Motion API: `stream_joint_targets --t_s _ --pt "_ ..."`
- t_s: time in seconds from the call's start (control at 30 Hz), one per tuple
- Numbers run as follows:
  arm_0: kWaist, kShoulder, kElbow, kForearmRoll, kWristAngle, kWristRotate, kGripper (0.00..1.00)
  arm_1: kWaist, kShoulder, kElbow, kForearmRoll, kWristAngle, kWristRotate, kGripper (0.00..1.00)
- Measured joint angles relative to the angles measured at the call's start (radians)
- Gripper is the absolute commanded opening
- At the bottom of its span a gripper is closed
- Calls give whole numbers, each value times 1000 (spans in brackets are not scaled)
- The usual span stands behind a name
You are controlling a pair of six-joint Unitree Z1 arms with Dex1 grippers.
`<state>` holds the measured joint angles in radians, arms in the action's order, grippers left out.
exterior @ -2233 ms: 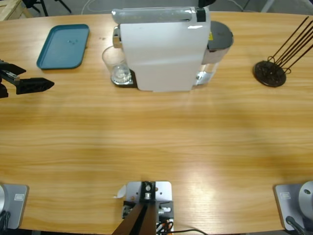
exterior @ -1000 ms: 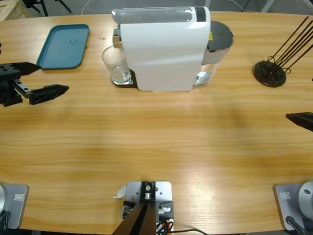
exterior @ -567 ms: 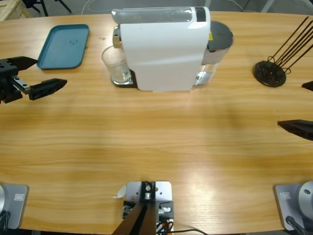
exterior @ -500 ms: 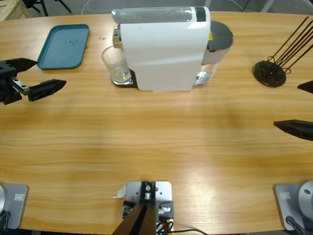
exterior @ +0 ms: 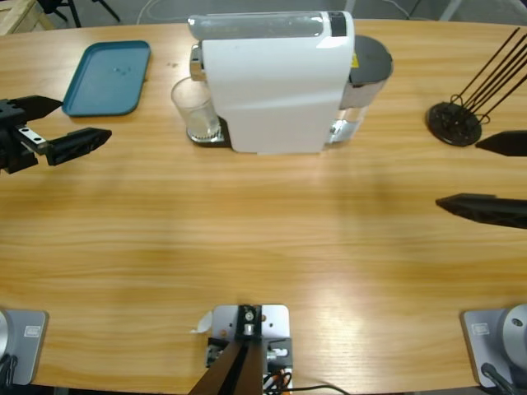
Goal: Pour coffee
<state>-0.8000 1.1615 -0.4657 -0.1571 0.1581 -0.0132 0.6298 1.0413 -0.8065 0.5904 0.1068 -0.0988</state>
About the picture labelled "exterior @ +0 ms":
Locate black tripod legs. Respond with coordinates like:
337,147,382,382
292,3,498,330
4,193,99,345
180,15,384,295
39,0,123,29

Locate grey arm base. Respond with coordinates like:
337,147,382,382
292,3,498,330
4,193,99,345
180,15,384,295
459,304,527,388
0,308,49,386

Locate grey metal leg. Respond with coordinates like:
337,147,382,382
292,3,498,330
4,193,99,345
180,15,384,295
438,0,462,21

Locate clear water tank dark lid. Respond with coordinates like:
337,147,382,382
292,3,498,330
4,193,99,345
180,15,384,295
328,35,394,146

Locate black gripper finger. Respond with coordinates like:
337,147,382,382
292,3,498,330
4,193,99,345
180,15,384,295
475,130,527,158
435,193,527,230

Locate black capsule holder with rods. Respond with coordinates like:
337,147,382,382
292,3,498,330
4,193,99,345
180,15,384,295
426,27,527,147

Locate orange wire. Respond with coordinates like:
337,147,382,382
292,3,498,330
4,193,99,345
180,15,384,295
263,368,293,392

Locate silver drip tray grille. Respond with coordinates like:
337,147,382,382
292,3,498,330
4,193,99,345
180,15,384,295
187,118,231,149

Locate white paper tag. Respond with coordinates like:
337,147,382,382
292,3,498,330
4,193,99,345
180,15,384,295
189,310,214,335

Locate white floor cable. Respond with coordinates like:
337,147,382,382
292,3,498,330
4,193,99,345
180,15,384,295
138,0,194,24

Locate black cable at mount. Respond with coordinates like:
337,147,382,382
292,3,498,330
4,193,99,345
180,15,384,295
287,384,351,395

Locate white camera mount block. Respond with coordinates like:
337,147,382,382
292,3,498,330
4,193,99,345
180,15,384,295
205,304,294,395

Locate clear glass cup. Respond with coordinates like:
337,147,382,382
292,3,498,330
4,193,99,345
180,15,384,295
170,77,220,142

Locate white capsule coffee machine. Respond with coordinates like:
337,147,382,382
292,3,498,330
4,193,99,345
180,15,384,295
188,11,356,156

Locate dark camera post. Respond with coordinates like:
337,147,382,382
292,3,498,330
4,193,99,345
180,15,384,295
191,304,264,395

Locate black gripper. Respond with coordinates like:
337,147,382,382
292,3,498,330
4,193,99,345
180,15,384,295
0,95,113,174

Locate teal plastic tray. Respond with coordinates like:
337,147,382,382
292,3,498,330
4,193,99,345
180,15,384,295
61,39,152,119

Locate black base cable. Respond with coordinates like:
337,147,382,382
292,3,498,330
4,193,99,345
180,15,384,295
481,362,515,395
0,353,20,388

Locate light wooden crate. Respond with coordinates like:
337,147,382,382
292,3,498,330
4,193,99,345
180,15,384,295
0,0,57,37

